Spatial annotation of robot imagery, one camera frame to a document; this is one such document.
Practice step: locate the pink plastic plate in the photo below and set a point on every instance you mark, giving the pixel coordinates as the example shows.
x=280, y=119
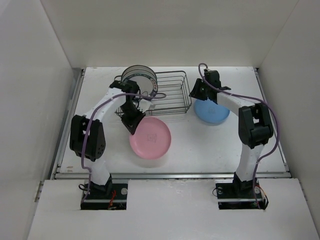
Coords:
x=152, y=139

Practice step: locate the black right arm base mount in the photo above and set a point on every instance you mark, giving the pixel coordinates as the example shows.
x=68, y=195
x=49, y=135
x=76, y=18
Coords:
x=229, y=198

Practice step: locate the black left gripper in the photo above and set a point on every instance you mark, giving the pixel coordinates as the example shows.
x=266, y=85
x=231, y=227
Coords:
x=131, y=124

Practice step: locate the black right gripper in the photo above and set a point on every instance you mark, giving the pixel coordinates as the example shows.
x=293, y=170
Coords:
x=195, y=92

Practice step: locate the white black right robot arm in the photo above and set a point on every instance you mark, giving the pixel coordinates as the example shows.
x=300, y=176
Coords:
x=255, y=126

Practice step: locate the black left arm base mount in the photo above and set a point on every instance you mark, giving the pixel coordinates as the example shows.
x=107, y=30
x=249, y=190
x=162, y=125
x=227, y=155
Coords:
x=114, y=199

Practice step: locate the dark wire dish rack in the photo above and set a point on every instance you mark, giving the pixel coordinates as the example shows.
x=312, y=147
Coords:
x=176, y=87

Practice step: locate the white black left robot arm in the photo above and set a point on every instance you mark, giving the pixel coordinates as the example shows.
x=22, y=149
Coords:
x=87, y=135

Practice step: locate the blue plastic plate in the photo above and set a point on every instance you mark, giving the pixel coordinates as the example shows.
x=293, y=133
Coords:
x=210, y=112

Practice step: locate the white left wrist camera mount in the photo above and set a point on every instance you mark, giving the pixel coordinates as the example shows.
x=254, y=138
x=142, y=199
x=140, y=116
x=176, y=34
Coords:
x=145, y=105

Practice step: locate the aluminium front rail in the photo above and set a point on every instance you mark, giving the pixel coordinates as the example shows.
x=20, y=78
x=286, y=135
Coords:
x=169, y=176

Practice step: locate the white plate green patterned rim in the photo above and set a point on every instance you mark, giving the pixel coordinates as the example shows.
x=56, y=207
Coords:
x=147, y=83

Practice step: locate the grey rimmed plate at back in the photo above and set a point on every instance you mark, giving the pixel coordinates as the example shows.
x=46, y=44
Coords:
x=138, y=69

